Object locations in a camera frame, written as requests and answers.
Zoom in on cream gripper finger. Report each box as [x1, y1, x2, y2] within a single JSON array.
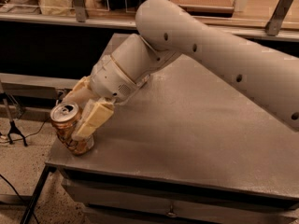
[[72, 98, 114, 141], [63, 76, 99, 109]]

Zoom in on black floor cable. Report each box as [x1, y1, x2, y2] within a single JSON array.
[[0, 91, 64, 224]]

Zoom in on grey metal bracket right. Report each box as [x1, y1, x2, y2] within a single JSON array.
[[265, 0, 293, 36]]

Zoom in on grey drawer with latch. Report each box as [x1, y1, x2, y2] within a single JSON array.
[[62, 178, 298, 224]]

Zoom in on orange soda can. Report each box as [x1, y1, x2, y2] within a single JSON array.
[[50, 102, 94, 156]]

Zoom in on black tripod stand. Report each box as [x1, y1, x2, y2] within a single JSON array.
[[0, 80, 27, 147]]

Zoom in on grey metal bracket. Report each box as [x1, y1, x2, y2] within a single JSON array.
[[73, 0, 88, 22], [265, 0, 293, 36]]

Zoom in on grey metal bracket left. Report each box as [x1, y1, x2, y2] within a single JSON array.
[[73, 0, 88, 22]]

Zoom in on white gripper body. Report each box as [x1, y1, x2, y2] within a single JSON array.
[[90, 55, 145, 103]]

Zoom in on grey metal table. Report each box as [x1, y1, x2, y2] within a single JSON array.
[[20, 33, 299, 224]]

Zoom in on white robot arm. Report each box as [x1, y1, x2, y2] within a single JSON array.
[[65, 0, 299, 141]]

